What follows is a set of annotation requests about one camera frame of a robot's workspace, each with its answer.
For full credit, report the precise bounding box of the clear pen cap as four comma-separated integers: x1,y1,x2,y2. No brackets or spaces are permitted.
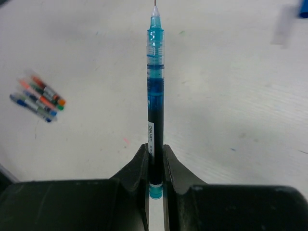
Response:
270,4,299,49

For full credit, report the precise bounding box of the blue pen cap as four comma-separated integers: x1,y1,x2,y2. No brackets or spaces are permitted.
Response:
298,0,308,18

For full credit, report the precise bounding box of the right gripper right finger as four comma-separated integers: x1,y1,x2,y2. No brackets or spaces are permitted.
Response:
163,145,308,231

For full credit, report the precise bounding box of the red capped pen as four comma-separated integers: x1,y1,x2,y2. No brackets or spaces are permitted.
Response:
30,75,66,106

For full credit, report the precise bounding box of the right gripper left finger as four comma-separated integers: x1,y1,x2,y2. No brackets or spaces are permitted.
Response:
0,144,149,231

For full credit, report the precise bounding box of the light blue capped pen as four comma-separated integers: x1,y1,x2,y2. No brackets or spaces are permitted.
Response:
146,1,165,199

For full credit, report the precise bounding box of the orange capped pen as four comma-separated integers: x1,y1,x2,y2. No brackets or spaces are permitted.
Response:
17,79,56,109

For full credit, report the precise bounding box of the dark blue pen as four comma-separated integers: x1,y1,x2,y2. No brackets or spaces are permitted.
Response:
23,90,57,116

